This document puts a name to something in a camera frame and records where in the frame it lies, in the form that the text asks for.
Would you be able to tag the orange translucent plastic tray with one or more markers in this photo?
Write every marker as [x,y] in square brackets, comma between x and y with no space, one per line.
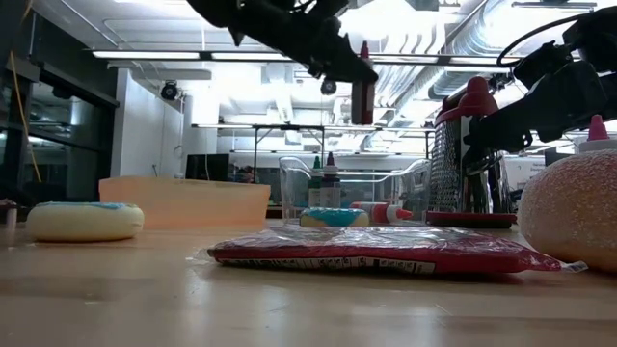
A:
[193,202]

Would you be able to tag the blue iced toy donut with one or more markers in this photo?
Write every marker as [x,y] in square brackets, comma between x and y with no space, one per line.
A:
[334,217]
[84,224]

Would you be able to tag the red popcorn packet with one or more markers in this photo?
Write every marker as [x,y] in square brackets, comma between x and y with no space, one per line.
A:
[385,250]

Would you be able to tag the pink food colouring bottle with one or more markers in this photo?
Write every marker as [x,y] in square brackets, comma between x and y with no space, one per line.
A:
[598,132]

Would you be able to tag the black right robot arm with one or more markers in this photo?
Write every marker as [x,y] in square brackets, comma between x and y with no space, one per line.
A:
[598,34]

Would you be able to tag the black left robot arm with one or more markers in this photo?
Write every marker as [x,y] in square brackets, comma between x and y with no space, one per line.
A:
[212,9]

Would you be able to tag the dark red food colouring bottle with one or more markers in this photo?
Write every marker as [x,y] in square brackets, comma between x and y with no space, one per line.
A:
[362,103]

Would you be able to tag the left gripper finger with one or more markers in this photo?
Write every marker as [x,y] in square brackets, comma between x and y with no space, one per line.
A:
[344,48]
[337,73]

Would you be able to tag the clear plastic bin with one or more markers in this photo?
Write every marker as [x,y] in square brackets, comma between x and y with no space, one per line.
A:
[291,188]

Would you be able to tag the green food colouring bottle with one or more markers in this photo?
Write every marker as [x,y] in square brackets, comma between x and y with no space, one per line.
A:
[314,193]

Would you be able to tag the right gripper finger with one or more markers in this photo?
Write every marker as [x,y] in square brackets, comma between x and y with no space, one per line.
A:
[479,159]
[506,127]

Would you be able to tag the orange food colouring bottle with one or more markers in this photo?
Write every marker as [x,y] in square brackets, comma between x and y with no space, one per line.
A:
[381,212]

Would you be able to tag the purple food colouring bottle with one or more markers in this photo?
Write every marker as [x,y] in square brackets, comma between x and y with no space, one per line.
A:
[330,193]

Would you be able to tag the black computer monitor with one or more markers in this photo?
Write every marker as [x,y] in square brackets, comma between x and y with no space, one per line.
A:
[554,156]
[207,167]

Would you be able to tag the small white post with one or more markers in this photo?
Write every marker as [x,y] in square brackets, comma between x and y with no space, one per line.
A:
[11,219]

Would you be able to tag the round black spotlight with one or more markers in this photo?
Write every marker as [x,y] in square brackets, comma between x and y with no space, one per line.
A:
[169,91]
[329,88]

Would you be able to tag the black metal workbench frame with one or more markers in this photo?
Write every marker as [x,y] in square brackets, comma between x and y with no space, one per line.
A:
[289,128]

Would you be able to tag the long white light bar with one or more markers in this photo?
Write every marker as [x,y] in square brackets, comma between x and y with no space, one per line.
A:
[144,55]

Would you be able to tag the silver ventilation duct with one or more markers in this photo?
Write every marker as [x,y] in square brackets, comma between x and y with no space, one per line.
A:
[482,34]

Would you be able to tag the pink sugared toy bun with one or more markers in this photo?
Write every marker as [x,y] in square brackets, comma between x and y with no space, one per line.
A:
[573,212]

